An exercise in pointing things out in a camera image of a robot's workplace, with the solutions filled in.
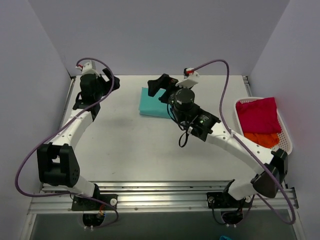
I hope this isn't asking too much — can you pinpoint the aluminium mounting rail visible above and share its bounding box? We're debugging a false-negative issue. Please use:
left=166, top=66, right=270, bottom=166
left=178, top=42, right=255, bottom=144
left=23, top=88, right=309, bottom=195
left=28, top=181, right=289, bottom=214

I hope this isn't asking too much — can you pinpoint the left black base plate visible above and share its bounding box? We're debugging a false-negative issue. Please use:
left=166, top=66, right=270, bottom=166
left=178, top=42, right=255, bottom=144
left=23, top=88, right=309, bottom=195
left=71, top=194, right=118, bottom=212

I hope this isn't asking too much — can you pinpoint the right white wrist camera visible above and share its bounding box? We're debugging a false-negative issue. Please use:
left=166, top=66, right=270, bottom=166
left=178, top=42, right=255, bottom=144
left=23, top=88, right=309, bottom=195
left=175, top=68, right=200, bottom=89

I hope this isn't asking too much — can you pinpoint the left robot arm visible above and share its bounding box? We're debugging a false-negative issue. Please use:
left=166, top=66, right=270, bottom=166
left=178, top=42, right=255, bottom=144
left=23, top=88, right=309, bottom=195
left=36, top=68, right=120, bottom=210

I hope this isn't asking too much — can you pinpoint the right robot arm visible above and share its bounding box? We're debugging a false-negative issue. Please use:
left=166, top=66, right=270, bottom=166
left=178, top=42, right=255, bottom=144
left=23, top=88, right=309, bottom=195
left=147, top=71, right=288, bottom=207

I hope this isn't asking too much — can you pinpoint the white plastic basket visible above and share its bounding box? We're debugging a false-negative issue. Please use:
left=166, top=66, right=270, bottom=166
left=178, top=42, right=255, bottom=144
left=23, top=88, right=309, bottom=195
left=234, top=97, right=293, bottom=154

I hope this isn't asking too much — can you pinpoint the magenta t-shirt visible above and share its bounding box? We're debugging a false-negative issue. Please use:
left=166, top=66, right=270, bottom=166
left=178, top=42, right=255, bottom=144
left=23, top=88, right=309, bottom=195
left=235, top=97, right=282, bottom=134

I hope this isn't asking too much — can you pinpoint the purple cable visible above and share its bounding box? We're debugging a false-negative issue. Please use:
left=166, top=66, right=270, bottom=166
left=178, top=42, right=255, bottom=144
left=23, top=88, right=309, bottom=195
left=192, top=59, right=297, bottom=226
left=14, top=57, right=120, bottom=229

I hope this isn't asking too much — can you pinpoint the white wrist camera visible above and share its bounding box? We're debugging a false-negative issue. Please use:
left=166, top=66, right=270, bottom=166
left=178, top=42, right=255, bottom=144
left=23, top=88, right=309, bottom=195
left=175, top=68, right=200, bottom=89
left=75, top=60, right=100, bottom=76

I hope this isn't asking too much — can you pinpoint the teal t-shirt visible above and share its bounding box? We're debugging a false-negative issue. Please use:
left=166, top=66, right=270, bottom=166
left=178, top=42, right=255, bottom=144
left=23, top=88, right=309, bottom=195
left=138, top=87, right=170, bottom=119

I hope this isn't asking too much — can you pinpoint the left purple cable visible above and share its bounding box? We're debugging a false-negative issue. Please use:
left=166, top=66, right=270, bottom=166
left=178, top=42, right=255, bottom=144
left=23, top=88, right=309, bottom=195
left=14, top=57, right=120, bottom=229

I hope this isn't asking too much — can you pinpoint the orange t-shirt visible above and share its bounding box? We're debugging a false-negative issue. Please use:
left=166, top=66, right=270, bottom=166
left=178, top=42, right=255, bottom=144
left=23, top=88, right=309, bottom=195
left=244, top=132, right=280, bottom=149

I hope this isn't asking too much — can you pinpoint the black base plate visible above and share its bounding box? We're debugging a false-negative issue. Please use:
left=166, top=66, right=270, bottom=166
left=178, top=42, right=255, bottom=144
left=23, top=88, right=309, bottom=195
left=206, top=191, right=250, bottom=209
left=71, top=194, right=118, bottom=212

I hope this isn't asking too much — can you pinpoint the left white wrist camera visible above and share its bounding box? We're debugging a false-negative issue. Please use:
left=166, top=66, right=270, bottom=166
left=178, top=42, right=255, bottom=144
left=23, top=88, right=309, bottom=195
left=75, top=60, right=100, bottom=76

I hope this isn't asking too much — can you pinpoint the teal object at bottom edge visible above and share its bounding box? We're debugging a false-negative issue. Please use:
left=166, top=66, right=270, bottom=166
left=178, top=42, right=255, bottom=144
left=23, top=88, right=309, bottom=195
left=219, top=235, right=230, bottom=240

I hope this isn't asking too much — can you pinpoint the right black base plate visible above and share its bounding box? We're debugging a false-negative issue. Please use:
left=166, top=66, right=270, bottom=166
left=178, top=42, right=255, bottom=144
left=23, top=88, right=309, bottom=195
left=206, top=191, right=250, bottom=209

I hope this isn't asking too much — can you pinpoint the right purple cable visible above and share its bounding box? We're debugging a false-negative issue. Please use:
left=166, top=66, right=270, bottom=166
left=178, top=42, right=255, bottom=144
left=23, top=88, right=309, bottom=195
left=192, top=59, right=297, bottom=226

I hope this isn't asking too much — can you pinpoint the black looped cable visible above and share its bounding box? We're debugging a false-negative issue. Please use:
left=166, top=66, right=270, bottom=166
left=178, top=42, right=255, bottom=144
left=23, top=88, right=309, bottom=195
left=166, top=103, right=198, bottom=148

